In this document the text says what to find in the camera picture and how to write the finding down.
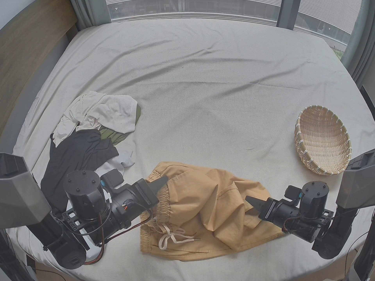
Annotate bed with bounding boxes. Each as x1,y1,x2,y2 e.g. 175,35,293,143
0,0,375,281

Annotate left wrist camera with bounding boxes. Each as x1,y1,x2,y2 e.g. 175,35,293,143
100,170,124,191

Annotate white garment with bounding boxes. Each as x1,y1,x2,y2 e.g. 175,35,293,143
53,91,138,147

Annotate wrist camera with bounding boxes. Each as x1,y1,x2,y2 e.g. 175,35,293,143
100,170,124,191
285,185,303,202

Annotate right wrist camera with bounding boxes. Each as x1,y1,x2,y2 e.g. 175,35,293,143
285,185,303,202

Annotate round woven basket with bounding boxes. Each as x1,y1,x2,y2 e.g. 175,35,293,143
294,104,352,176

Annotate tan shorts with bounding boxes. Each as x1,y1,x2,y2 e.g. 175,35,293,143
140,161,289,262

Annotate black garment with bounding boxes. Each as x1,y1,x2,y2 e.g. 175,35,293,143
40,130,119,213

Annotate pale grey garment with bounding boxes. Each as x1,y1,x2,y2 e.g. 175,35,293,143
66,150,135,263

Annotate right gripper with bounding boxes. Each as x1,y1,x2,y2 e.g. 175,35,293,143
245,195,303,231

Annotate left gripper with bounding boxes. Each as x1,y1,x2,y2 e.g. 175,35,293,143
103,174,169,232

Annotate green garment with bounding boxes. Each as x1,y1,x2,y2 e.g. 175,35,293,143
97,104,142,146

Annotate blue-green curtain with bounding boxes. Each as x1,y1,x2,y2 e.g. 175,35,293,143
63,0,114,31
341,0,375,84

